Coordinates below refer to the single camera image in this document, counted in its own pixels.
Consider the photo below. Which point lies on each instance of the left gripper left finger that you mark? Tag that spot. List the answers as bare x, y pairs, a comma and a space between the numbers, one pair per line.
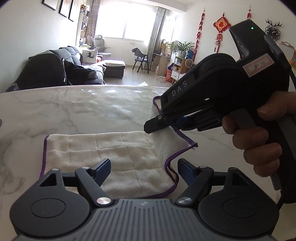
90, 180

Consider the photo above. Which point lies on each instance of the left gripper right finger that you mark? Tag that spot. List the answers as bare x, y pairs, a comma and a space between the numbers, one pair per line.
199, 181

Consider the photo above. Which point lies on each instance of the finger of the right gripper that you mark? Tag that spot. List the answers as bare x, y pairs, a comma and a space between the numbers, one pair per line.
159, 122
182, 123

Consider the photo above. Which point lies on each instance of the white towel purple trim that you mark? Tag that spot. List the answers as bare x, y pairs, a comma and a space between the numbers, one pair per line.
140, 162

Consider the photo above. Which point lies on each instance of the person's right hand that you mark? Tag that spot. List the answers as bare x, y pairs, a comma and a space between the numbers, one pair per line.
262, 156

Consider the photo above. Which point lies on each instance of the wooden shelf unit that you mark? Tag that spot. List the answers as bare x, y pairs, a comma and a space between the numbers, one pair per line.
180, 67

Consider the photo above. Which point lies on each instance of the potted green plant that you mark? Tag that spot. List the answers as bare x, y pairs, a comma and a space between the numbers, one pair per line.
180, 48

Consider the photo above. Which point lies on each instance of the wooden desk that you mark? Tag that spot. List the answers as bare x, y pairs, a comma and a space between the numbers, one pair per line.
161, 62

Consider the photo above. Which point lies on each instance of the red Chinese knot ornament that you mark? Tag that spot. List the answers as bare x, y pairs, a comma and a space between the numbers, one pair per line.
221, 25

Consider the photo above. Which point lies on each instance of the dark wooden chair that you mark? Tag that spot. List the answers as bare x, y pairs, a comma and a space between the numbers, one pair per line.
141, 58

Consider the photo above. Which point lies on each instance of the grey ottoman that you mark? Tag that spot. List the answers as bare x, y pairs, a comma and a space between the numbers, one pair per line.
114, 68

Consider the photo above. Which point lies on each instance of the grey curtain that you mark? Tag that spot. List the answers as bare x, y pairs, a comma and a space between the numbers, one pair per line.
160, 14

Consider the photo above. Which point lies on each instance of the horse print cushion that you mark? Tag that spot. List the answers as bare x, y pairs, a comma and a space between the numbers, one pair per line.
89, 56

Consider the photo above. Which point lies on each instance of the black jacket on sofa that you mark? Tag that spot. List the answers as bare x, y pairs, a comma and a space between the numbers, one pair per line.
78, 75

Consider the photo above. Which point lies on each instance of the grey office chair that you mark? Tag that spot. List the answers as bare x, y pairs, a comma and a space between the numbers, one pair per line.
99, 44

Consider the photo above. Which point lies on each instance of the dark grey sofa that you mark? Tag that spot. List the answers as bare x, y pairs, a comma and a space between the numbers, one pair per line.
60, 67

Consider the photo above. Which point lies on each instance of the red firecracker string decoration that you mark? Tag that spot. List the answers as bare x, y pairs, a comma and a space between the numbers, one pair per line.
198, 34

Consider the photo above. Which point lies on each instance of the black antler wall clock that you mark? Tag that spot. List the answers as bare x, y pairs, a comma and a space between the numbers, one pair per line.
272, 30

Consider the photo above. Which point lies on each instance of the black framed wall pictures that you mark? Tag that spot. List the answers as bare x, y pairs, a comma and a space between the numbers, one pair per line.
64, 6

